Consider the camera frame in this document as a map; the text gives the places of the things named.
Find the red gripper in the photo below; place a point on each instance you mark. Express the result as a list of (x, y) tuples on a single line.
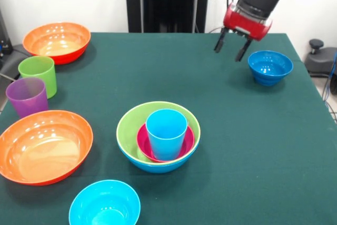
[(245, 26)]

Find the small dark blue bowl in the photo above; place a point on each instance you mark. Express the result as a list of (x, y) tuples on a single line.
[(271, 69)]

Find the small pink bowl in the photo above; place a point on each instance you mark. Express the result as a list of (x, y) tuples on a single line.
[(189, 140)]

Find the light blue cup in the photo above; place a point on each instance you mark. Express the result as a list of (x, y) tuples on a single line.
[(166, 140)]

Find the large green bowl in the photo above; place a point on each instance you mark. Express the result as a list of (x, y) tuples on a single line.
[(129, 130)]

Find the large blue bowl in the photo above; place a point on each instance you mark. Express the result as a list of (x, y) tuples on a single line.
[(158, 168)]

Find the small light blue bowl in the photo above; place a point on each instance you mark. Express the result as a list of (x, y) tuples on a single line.
[(105, 206)]

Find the large orange bowl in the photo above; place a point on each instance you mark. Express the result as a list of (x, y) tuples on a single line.
[(56, 41), (44, 151)]

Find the grey stand foot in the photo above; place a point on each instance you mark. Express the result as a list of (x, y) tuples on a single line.
[(323, 59), (10, 61)]

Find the dark green table cloth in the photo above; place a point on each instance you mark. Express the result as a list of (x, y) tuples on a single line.
[(237, 156)]

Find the green cup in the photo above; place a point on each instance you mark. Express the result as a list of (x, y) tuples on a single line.
[(44, 77)]

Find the purple cup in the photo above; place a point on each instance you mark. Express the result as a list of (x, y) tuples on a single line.
[(26, 98)]

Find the black equipment box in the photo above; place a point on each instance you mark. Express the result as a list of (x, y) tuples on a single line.
[(4, 38)]

